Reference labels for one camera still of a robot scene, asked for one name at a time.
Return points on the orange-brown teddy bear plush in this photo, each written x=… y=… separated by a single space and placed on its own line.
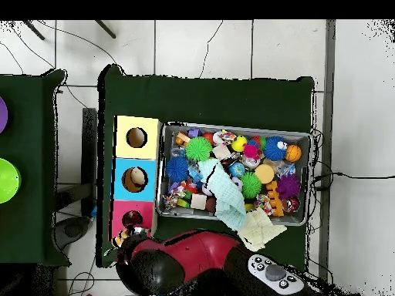
x=120 y=238

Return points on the mint knitted cloth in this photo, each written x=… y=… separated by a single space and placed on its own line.
x=228 y=191

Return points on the cream knitted cloth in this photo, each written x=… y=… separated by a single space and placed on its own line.
x=260 y=229

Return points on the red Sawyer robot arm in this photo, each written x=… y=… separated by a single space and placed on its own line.
x=200 y=256

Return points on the wooden three-hole box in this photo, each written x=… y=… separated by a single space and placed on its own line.
x=148 y=191

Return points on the clear mesh toy bin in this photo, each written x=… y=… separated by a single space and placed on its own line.
x=169 y=141

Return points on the plain wooden cube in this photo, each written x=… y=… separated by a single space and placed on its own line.
x=198 y=202

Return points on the blue spiky rubber ball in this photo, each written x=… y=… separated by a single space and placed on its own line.
x=176 y=169

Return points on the green spiky rubber ball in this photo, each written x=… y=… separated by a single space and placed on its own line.
x=198 y=149

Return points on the black upright panel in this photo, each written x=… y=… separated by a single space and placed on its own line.
x=89 y=138

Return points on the dark green tablecloth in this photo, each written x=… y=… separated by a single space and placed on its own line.
x=31 y=215
x=200 y=98

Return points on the small green spiky ball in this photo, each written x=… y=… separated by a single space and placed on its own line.
x=250 y=185

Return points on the pink spiky rubber ball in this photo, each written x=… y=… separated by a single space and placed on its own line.
x=251 y=151

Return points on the orange toy burger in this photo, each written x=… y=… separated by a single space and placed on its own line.
x=264 y=173

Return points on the lime green bowl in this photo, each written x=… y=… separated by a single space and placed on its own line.
x=9 y=182

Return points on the purple spiky rubber ball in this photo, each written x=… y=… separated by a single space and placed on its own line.
x=288 y=187

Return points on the blue googly-eyed spiky ball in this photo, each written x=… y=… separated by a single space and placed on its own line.
x=274 y=148

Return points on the orange basketball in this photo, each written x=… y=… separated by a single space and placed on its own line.
x=293 y=153

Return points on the purple bowl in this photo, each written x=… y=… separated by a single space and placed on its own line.
x=2 y=115

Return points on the black tripod leg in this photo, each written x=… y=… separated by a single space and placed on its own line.
x=105 y=29
x=34 y=30

